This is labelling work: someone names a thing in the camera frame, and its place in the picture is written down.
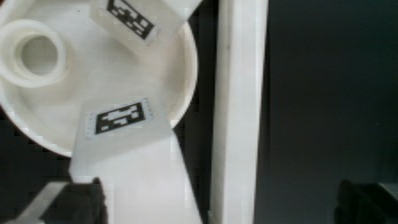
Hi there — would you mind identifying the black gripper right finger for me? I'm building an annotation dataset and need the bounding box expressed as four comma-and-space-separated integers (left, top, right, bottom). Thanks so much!
336, 180, 398, 224

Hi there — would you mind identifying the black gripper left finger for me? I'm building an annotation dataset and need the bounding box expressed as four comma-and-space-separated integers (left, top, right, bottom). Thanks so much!
17, 179, 107, 224

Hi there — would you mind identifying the white stool leg with tag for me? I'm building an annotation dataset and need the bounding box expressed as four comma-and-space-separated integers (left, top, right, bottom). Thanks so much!
70, 96, 203, 224
89, 0, 203, 49

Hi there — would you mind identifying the white round stool seat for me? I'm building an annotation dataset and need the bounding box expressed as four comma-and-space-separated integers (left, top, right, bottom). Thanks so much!
0, 0, 198, 156

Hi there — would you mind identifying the white right fence rail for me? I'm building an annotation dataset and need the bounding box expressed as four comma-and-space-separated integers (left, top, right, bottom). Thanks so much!
208, 0, 271, 224

